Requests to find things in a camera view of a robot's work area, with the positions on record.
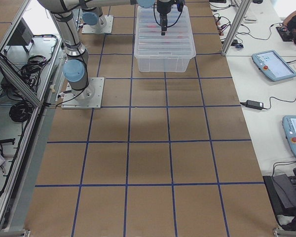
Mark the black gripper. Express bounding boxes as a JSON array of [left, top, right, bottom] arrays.
[[156, 0, 175, 36]]

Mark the clear plastic storage box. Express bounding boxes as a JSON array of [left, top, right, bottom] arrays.
[[134, 5, 196, 73]]

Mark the grey control box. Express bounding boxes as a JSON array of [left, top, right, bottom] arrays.
[[7, 18, 34, 46]]

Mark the upper blue teach pendant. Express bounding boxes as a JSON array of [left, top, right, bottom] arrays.
[[252, 50, 296, 81]]

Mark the black power adapter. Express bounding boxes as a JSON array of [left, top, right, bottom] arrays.
[[240, 100, 268, 110]]

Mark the aluminium frame post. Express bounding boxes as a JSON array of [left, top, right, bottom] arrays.
[[221, 0, 250, 56]]

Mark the diagonal aluminium frame strut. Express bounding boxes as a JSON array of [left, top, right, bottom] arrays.
[[0, 53, 42, 107]]

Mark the coiled black cable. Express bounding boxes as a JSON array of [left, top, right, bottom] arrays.
[[9, 101, 32, 123]]

